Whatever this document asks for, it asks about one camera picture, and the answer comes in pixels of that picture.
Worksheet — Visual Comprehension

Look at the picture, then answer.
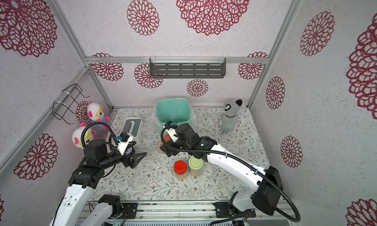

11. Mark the brown jar lid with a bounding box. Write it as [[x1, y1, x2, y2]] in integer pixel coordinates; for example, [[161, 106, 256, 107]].
[[164, 134, 171, 143]]

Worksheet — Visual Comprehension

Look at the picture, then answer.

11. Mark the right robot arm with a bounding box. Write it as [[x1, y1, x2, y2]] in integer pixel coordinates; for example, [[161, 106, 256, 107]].
[[161, 121, 283, 216]]

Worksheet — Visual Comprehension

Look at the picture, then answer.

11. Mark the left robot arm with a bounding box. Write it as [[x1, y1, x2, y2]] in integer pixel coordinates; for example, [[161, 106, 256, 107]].
[[50, 139, 147, 226]]

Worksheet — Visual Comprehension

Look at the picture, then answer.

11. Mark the small black alarm clock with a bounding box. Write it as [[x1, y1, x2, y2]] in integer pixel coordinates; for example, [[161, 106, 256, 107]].
[[124, 147, 134, 156]]

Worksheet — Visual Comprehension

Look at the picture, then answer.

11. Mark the red lidded peanut jar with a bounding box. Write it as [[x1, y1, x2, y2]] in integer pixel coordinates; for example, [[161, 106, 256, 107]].
[[173, 160, 188, 181]]

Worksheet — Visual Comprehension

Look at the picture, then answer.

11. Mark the green lidded peanut jar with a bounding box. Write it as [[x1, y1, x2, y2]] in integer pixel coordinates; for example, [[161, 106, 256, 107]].
[[188, 156, 204, 177]]

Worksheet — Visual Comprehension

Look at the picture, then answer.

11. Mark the green trash bin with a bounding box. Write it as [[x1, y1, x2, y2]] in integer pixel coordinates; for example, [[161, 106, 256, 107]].
[[155, 97, 193, 132]]

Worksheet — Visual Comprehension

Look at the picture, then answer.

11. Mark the lower pink white plush doll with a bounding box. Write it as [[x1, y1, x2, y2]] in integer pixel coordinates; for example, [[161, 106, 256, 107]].
[[72, 123, 96, 149]]

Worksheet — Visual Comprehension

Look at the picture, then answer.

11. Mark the pink white plush doll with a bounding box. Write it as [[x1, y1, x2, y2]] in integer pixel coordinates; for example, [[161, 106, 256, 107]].
[[72, 123, 96, 149], [87, 101, 110, 129]]

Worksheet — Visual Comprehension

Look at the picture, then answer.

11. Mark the upper pink white plush doll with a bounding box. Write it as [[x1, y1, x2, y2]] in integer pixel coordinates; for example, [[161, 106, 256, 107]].
[[87, 101, 110, 129]]

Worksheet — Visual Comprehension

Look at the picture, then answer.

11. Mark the grey plush dog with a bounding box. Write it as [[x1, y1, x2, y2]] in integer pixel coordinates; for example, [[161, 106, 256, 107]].
[[219, 99, 243, 133]]

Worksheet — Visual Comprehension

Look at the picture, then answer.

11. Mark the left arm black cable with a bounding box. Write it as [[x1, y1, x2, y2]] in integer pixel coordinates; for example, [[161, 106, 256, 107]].
[[81, 121, 119, 156]]

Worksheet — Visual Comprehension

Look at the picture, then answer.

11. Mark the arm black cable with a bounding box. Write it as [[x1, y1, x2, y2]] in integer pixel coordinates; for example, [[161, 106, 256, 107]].
[[81, 121, 119, 156], [160, 126, 301, 226]]

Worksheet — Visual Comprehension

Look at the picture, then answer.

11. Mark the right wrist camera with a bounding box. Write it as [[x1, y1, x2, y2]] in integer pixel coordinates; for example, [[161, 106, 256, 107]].
[[165, 121, 178, 143]]

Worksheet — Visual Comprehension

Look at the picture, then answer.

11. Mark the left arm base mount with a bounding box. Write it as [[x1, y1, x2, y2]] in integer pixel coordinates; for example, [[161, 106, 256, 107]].
[[117, 202, 138, 220]]

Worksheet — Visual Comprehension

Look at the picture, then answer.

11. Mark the aluminium rail frame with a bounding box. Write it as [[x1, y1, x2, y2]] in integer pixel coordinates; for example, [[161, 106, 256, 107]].
[[81, 196, 284, 226]]

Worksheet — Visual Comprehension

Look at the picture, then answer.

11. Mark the black wire basket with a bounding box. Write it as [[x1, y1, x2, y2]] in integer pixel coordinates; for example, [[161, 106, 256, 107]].
[[51, 83, 90, 125]]

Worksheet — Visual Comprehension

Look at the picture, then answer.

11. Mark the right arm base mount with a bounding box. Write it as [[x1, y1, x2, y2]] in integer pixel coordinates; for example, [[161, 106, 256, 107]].
[[213, 201, 243, 219]]

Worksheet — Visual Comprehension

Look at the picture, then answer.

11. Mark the grey wall shelf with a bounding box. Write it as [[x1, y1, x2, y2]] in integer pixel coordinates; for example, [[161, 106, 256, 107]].
[[149, 58, 226, 79]]

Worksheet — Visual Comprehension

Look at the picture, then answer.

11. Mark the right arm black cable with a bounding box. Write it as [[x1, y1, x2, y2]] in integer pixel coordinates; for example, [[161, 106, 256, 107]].
[[160, 126, 301, 226]]

